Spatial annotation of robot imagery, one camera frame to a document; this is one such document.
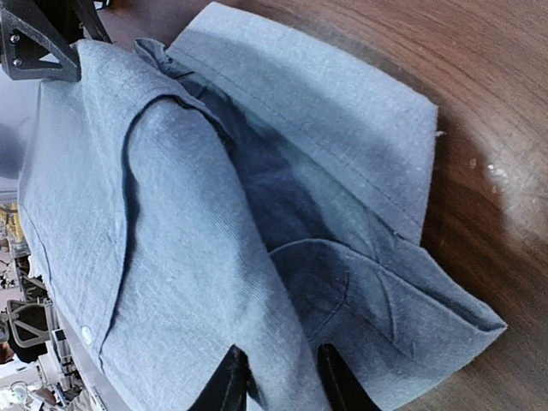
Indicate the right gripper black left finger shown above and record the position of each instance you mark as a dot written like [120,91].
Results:
[227,388]

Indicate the grey long sleeve shirt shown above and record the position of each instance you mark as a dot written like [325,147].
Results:
[247,185]

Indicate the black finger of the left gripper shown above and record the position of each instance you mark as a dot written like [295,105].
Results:
[37,38]
[87,12]

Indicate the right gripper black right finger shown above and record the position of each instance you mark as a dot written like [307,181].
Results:
[342,388]

